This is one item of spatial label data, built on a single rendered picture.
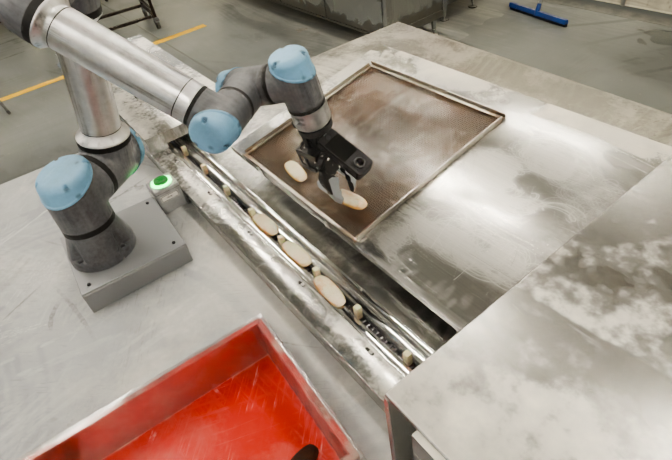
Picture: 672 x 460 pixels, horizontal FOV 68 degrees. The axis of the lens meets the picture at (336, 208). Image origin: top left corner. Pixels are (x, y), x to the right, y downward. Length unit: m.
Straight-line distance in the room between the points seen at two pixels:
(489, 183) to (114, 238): 0.85
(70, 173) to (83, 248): 0.17
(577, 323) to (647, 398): 0.07
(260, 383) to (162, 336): 0.26
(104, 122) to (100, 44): 0.32
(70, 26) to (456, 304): 0.80
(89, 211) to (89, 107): 0.22
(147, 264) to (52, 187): 0.26
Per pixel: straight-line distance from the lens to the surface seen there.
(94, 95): 1.17
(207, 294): 1.17
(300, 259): 1.11
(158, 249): 1.24
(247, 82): 0.93
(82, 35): 0.92
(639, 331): 0.45
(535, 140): 1.24
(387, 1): 3.84
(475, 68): 1.90
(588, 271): 0.48
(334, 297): 1.03
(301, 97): 0.92
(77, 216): 1.19
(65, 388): 1.16
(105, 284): 1.22
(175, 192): 1.41
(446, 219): 1.08
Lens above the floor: 1.64
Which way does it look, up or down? 40 degrees down
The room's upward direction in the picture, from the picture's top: 10 degrees counter-clockwise
